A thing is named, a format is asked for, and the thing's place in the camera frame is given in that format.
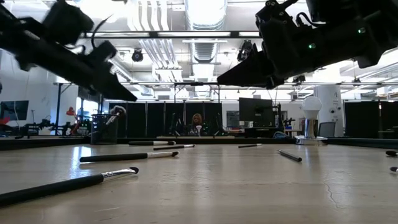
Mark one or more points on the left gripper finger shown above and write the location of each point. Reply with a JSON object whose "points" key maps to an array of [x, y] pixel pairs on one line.
{"points": [[112, 85]]}

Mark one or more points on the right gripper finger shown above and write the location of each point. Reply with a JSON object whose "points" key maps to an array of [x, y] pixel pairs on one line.
{"points": [[248, 73]]}

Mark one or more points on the large fluffy grey powder brush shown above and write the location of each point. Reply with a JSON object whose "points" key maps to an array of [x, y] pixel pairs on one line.
{"points": [[118, 110]]}

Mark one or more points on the thick black white-tipped makeup brush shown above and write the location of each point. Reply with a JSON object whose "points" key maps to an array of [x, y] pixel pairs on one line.
{"points": [[146, 143]]}

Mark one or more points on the black makeup brush silver ferrule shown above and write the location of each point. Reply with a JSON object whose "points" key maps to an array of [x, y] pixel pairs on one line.
{"points": [[118, 156]]}

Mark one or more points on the short thin black makeup pencil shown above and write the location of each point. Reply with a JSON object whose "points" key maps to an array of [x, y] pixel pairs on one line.
{"points": [[248, 145]]}

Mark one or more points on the thin black makeup brush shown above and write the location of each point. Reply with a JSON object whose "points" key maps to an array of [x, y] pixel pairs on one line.
{"points": [[171, 147]]}

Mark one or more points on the dark grey makeup pencil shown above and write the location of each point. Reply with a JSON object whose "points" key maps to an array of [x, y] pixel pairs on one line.
{"points": [[289, 155]]}

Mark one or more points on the long black silver-ferrule makeup brush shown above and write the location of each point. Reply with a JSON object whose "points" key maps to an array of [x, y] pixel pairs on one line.
{"points": [[62, 185]]}

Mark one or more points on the black round-tipped makeup tool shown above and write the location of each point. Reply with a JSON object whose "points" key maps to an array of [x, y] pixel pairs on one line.
{"points": [[391, 153]]}

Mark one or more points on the small dark-tipped makeup tool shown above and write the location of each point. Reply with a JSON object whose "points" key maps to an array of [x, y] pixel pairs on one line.
{"points": [[394, 169]]}

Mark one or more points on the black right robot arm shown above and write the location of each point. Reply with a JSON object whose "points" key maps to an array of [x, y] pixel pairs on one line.
{"points": [[373, 31]]}

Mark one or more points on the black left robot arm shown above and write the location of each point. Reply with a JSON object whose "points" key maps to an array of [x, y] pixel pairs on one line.
{"points": [[18, 37]]}

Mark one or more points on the black desk monitor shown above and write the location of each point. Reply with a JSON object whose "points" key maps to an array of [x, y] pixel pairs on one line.
{"points": [[255, 112]]}

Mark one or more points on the black mesh brush cup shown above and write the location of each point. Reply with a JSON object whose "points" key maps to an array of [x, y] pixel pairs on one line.
{"points": [[102, 132]]}

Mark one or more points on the red background lamp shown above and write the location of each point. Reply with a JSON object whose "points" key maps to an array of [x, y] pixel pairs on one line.
{"points": [[71, 110]]}

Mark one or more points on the black partition panels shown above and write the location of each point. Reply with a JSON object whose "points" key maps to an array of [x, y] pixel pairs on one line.
{"points": [[360, 118], [155, 118]]}

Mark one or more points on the white round pillar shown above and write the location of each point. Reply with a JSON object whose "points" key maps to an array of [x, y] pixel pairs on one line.
{"points": [[329, 102]]}

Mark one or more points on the blue grey background bag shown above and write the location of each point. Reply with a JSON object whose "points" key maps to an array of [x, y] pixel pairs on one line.
{"points": [[280, 135]]}

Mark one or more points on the person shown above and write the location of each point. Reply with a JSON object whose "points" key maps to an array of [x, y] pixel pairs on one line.
{"points": [[196, 119]]}

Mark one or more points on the black overhead rig crossbar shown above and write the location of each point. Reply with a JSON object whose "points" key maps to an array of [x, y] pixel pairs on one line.
{"points": [[174, 34]]}

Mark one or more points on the grey office chair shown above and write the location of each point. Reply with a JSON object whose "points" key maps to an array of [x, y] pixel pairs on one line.
{"points": [[326, 129]]}

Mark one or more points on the black overhead rig camera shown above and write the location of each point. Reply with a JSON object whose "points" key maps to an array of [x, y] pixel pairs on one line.
{"points": [[244, 51]]}

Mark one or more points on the black round ceiling camera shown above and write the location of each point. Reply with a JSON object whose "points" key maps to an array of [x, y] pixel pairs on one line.
{"points": [[137, 56]]}

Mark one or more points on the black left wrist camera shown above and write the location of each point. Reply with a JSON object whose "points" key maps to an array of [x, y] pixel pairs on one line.
{"points": [[66, 23]]}

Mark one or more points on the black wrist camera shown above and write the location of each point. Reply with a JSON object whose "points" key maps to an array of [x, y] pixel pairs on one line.
{"points": [[66, 23], [276, 12]]}

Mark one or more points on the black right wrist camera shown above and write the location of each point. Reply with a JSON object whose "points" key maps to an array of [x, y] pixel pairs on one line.
{"points": [[276, 12]]}

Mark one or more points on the black metal workstation frame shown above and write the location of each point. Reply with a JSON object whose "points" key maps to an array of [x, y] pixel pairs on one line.
{"points": [[196, 83]]}

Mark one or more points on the dark wall-mounted screen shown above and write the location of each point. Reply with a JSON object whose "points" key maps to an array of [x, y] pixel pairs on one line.
{"points": [[15, 110]]}

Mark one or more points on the silver ceiling air duct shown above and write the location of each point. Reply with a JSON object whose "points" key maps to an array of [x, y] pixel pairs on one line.
{"points": [[205, 18]]}

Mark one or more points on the black table edge rail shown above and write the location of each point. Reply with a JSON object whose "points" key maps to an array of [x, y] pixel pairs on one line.
{"points": [[217, 140]]}

